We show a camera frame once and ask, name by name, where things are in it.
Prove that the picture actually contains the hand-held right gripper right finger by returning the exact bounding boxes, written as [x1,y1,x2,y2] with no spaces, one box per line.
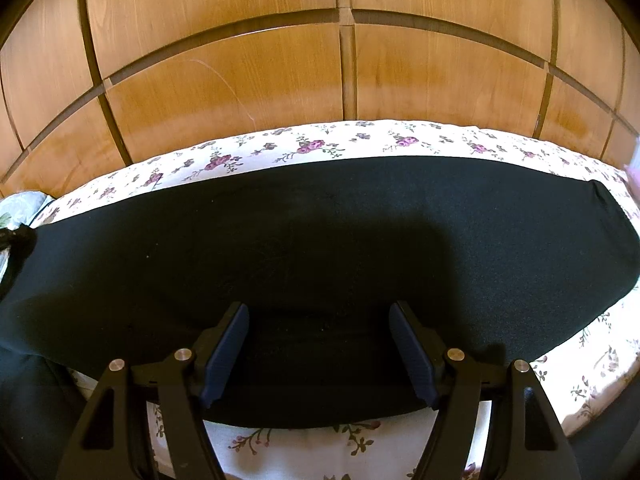
[388,301,583,480]

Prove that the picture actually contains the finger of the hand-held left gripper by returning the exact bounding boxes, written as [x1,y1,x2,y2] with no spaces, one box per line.
[0,226,36,254]

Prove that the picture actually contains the green floral pillow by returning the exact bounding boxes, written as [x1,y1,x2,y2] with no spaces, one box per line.
[0,191,51,281]

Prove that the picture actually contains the wooden wardrobe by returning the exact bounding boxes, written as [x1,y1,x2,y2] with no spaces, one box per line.
[0,0,640,198]

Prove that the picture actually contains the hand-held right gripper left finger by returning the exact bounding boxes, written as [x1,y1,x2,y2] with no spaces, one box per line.
[55,302,250,480]

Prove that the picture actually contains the black pants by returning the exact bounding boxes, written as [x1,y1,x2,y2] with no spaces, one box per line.
[0,156,640,428]

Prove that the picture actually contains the floral bedsheet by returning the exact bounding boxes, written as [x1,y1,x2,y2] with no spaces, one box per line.
[37,119,640,480]

